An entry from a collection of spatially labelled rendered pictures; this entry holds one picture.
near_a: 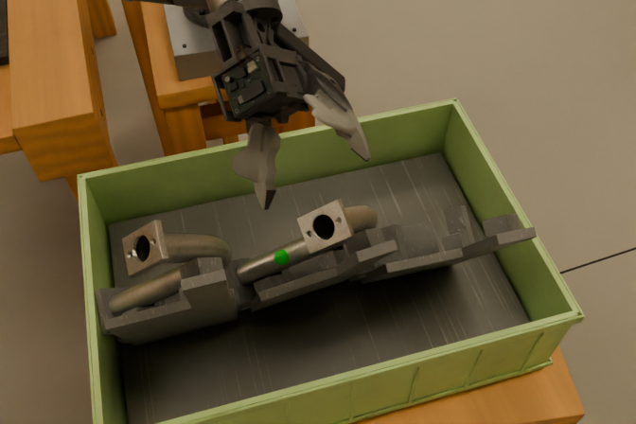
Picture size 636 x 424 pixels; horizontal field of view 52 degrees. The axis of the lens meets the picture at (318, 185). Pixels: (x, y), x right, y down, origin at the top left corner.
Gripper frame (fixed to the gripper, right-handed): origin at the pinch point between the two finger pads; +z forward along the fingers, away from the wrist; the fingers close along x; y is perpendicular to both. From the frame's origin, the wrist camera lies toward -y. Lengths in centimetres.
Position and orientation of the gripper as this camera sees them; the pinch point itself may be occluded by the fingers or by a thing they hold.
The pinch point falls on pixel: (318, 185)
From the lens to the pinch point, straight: 69.0
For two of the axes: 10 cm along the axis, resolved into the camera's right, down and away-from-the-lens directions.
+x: 7.7, -3.7, -5.2
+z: 3.2, 9.3, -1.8
